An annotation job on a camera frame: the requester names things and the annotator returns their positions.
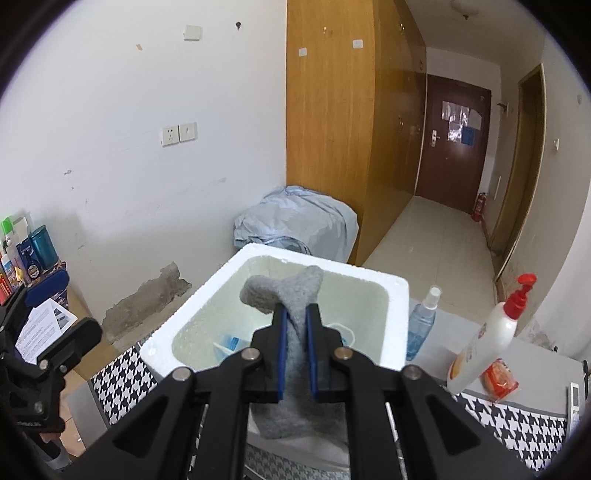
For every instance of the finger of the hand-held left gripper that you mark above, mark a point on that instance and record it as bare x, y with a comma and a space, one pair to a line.
11, 309
69, 344

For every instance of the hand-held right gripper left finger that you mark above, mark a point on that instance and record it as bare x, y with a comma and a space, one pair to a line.
280, 355

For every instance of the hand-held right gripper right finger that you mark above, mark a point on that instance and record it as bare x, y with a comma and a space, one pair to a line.
311, 355

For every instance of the grey sock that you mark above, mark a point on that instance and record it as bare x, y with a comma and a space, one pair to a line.
295, 295

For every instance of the white foam box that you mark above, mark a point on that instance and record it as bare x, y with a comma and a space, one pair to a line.
395, 323

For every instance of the printed paper sheet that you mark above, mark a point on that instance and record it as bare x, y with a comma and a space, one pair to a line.
44, 327

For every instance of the blue metal can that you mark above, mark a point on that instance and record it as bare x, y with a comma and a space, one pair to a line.
44, 251

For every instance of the green and white box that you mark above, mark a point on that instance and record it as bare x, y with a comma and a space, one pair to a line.
16, 228

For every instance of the blue spray bottle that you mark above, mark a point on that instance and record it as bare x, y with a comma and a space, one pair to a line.
422, 327

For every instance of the blue-grey cloth cover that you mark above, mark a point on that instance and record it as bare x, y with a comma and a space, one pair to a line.
295, 221

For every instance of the white lotion pump bottle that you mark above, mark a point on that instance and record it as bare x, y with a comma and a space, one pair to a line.
485, 341

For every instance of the red snack packet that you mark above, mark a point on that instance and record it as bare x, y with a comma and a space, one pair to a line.
499, 379

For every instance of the houndstooth table cover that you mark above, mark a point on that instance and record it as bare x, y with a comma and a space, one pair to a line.
508, 424

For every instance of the red fire extinguisher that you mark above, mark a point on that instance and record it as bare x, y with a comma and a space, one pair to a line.
479, 207

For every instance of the wooden wardrobe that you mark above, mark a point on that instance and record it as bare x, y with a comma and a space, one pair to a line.
332, 115

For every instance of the dark brown door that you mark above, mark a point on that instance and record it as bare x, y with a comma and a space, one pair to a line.
450, 152

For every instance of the white remote control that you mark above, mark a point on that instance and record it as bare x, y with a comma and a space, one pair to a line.
575, 404

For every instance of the wooden side door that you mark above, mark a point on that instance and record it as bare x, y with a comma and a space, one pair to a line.
519, 175

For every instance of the taped paper notices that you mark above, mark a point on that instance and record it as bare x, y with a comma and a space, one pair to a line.
461, 122

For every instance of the white wall socket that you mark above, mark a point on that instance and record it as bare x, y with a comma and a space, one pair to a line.
170, 135

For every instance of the white wall switch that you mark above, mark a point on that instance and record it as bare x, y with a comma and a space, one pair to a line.
188, 132

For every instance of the white wall plate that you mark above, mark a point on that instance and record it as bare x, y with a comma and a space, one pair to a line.
193, 32

